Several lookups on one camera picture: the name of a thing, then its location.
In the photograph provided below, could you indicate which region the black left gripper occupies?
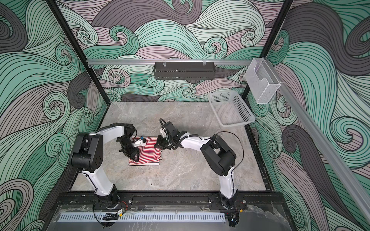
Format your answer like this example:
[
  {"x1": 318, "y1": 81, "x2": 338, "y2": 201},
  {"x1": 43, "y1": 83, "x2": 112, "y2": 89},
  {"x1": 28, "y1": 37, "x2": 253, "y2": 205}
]
[{"x1": 118, "y1": 139, "x2": 141, "y2": 162}]

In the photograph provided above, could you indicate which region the red white striped tank top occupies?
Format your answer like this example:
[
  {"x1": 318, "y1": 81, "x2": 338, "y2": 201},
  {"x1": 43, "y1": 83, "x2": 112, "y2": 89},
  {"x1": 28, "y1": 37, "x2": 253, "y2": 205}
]
[{"x1": 128, "y1": 137, "x2": 162, "y2": 164}]

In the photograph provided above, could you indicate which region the white plastic laundry basket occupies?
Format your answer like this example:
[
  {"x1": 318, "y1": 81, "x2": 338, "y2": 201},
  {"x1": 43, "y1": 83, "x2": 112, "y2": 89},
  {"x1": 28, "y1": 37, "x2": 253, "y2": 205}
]
[{"x1": 207, "y1": 90, "x2": 255, "y2": 128}]

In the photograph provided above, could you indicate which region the black white striped tank top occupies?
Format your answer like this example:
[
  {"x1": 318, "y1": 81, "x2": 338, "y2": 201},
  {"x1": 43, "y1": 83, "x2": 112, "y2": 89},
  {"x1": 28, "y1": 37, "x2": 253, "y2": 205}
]
[{"x1": 128, "y1": 163, "x2": 160, "y2": 167}]

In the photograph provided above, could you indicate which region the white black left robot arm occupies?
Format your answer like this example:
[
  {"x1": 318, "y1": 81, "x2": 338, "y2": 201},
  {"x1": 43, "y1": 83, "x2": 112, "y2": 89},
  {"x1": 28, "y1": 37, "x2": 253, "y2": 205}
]
[{"x1": 68, "y1": 123, "x2": 140, "y2": 208}]

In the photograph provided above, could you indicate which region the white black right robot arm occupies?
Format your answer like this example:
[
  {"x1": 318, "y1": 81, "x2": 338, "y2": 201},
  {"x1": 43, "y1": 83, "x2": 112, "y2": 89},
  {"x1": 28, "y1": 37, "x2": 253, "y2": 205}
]
[{"x1": 155, "y1": 118, "x2": 237, "y2": 209}]

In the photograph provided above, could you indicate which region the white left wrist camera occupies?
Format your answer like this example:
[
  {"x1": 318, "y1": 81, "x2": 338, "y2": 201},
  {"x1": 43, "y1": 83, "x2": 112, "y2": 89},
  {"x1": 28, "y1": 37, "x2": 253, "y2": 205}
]
[{"x1": 133, "y1": 136, "x2": 146, "y2": 147}]

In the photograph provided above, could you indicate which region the black wall shelf tray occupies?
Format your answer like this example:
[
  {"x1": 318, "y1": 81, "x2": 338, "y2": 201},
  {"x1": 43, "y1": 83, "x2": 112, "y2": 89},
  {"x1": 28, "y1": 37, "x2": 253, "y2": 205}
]
[{"x1": 153, "y1": 62, "x2": 216, "y2": 80}]

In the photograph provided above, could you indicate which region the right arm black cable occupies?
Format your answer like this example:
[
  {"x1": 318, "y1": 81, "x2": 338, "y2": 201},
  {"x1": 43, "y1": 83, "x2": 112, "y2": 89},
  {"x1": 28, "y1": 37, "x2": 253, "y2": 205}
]
[{"x1": 159, "y1": 118, "x2": 245, "y2": 197}]

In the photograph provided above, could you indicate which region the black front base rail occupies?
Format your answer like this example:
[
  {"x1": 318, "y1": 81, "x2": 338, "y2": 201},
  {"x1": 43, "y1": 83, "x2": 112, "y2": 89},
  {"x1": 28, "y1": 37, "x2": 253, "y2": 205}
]
[{"x1": 56, "y1": 191, "x2": 285, "y2": 211}]

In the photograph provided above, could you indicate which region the white slotted cable duct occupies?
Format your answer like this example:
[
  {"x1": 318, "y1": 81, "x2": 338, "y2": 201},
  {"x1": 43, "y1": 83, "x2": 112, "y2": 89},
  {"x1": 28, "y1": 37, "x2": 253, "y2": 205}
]
[{"x1": 57, "y1": 212, "x2": 226, "y2": 223}]

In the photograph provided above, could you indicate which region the aluminium rail back wall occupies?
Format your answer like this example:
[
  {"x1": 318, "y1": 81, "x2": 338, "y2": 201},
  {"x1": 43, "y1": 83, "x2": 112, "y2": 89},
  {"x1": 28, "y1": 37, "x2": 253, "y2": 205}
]
[{"x1": 86, "y1": 59, "x2": 251, "y2": 66}]

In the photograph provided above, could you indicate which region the aluminium rail wall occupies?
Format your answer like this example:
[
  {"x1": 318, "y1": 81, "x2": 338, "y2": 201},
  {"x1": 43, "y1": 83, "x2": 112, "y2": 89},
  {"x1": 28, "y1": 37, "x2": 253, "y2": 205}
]
[
  {"x1": 86, "y1": 59, "x2": 251, "y2": 66},
  {"x1": 268, "y1": 60, "x2": 370, "y2": 218}
]

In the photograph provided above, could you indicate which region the clear plastic wall bin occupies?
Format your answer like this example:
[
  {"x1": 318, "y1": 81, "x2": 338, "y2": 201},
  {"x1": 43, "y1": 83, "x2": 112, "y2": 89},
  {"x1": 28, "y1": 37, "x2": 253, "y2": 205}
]
[{"x1": 244, "y1": 58, "x2": 281, "y2": 104}]

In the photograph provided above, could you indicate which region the black frame post left rear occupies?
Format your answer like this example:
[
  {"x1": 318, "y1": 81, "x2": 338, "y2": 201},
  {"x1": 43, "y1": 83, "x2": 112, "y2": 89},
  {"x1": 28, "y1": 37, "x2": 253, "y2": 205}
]
[{"x1": 46, "y1": 0, "x2": 111, "y2": 106}]

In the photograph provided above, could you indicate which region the black frame post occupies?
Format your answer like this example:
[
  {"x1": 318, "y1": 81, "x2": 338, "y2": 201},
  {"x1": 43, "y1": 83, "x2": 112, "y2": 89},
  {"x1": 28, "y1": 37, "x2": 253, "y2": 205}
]
[
  {"x1": 242, "y1": 1, "x2": 293, "y2": 105},
  {"x1": 46, "y1": 0, "x2": 111, "y2": 106}
]

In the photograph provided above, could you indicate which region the aluminium rail right wall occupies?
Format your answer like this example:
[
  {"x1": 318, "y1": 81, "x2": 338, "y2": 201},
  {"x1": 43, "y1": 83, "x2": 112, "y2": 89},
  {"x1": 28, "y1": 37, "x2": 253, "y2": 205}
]
[{"x1": 268, "y1": 60, "x2": 370, "y2": 218}]

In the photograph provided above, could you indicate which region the black frame post right rear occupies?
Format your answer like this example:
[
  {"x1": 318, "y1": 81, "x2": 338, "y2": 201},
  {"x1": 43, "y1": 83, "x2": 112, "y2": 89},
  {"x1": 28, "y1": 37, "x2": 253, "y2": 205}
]
[{"x1": 242, "y1": 1, "x2": 293, "y2": 105}]

